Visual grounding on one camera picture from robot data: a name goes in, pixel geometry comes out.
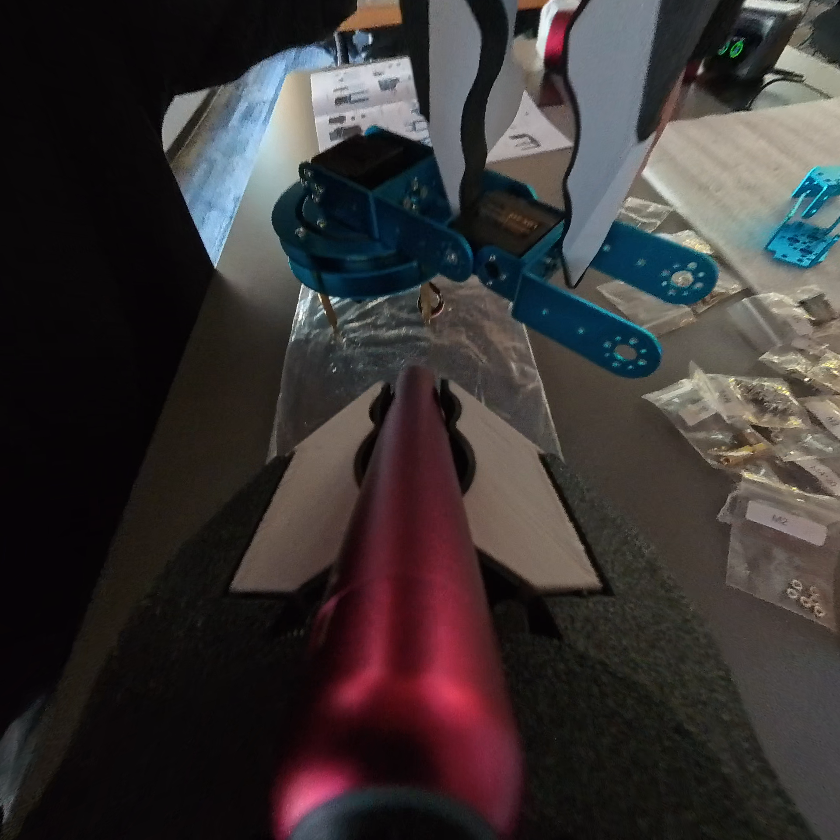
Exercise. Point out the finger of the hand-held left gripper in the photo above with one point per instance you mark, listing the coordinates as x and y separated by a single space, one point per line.
617 98
449 79

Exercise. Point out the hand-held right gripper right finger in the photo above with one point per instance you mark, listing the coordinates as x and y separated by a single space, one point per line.
518 518

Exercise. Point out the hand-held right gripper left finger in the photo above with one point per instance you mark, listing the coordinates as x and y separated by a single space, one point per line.
295 525

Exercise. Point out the red electric screwdriver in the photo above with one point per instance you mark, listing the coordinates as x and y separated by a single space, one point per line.
407 623

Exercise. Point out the blue toy robot arm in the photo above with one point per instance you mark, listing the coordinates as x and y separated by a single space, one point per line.
367 216

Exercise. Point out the grey work desk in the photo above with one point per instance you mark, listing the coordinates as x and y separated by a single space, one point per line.
216 394

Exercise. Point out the red metal cylinder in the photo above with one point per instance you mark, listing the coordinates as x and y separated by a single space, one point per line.
559 39

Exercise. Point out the printed instruction sheet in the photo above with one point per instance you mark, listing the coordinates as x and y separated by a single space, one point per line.
367 98

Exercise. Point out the white ribbed foam sheet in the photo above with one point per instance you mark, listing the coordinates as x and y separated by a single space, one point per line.
722 170

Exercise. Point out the black charger with green display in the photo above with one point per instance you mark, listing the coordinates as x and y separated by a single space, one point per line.
748 46

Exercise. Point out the clear plastic bag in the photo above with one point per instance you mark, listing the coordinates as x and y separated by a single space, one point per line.
394 348

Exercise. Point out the pile of small screw bags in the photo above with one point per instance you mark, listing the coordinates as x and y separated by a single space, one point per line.
754 400

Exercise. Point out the person's black-clad torso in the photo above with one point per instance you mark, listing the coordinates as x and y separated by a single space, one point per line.
79 262

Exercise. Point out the blue metal bracket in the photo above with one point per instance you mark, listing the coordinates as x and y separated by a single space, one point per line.
804 197

